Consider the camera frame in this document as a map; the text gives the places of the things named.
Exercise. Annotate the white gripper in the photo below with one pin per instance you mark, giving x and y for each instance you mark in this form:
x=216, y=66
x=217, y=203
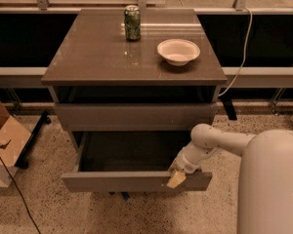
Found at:
x=185, y=164

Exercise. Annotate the grey drawer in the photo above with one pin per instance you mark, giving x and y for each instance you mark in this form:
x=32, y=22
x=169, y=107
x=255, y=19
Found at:
x=133, y=117
x=124, y=161

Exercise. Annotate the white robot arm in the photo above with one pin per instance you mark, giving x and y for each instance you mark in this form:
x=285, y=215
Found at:
x=265, y=183

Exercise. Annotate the grey top drawer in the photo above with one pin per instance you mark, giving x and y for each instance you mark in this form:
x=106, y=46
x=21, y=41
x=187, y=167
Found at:
x=133, y=117

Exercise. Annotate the grey drawer cabinet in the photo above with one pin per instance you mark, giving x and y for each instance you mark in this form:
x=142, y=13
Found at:
x=101, y=37

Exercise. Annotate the open cardboard box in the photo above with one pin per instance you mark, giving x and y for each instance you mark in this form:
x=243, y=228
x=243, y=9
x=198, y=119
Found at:
x=13, y=138

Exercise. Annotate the black stand leg right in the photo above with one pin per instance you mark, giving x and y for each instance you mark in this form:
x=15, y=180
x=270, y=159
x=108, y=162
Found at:
x=229, y=108

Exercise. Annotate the black stand leg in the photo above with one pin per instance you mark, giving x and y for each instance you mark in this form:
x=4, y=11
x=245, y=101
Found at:
x=229, y=108
x=22, y=162

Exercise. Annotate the white paper bowl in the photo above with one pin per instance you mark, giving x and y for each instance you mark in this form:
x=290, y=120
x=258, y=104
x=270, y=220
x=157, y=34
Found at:
x=178, y=52

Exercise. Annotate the metal window railing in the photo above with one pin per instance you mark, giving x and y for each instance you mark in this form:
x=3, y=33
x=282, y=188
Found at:
x=203, y=71

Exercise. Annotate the black stand leg left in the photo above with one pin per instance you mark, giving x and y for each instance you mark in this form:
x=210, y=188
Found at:
x=22, y=162

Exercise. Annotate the green soda can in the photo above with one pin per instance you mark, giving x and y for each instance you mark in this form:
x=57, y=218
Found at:
x=132, y=22

